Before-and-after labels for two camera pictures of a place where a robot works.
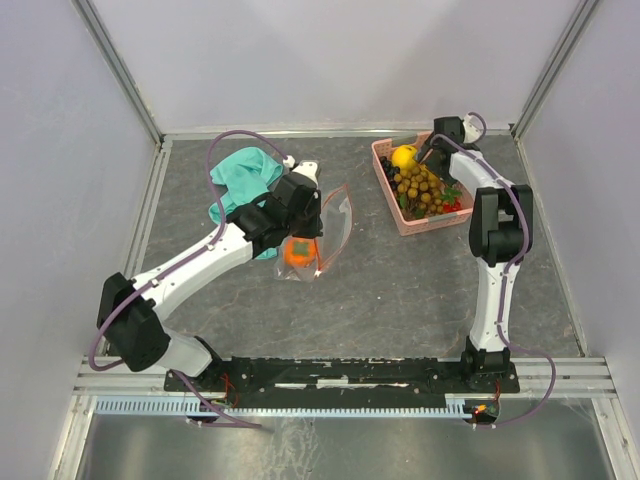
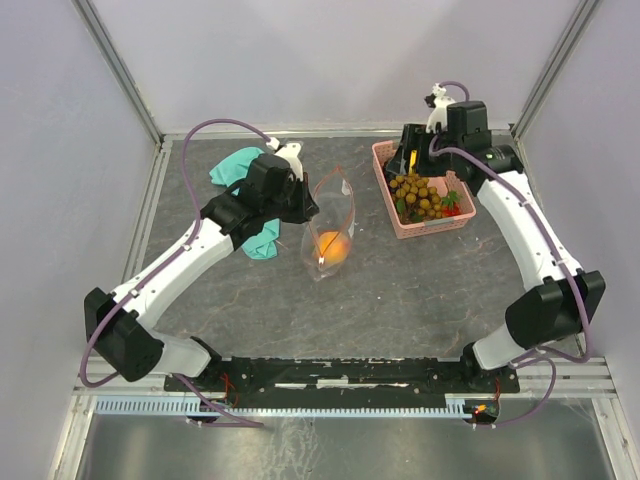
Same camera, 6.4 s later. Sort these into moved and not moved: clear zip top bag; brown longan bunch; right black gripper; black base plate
Moved: clear zip top bag; right black gripper
Not moved: black base plate; brown longan bunch
